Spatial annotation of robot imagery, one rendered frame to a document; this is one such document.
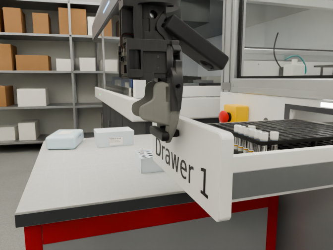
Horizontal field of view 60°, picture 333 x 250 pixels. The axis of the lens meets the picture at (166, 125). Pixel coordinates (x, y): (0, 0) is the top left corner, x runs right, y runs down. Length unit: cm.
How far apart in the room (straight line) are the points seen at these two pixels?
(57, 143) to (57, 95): 371
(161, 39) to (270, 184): 24
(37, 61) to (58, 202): 379
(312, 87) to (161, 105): 38
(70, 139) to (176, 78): 64
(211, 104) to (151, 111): 98
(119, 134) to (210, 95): 55
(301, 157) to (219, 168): 14
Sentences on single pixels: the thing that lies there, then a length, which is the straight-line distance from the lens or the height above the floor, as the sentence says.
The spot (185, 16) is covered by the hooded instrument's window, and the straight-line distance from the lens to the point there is 138.
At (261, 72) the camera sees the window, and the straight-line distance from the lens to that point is 87.
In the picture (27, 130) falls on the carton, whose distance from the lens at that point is 438.
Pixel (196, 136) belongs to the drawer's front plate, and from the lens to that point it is 39.
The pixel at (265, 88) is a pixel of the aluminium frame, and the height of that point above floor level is 96.
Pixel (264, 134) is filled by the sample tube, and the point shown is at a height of 91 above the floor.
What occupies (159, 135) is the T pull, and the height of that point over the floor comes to 91.
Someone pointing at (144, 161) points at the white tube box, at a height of 79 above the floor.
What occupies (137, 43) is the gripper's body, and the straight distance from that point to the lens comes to 41.
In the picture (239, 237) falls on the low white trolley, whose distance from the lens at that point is 75.
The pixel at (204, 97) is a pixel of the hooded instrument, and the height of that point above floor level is 90.
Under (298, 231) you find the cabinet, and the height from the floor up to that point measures 63.
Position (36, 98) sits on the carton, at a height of 72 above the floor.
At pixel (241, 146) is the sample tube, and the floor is 88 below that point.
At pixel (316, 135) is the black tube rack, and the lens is 53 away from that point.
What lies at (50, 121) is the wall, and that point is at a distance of 474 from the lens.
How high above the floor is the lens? 99
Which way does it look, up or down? 9 degrees down
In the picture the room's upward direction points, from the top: straight up
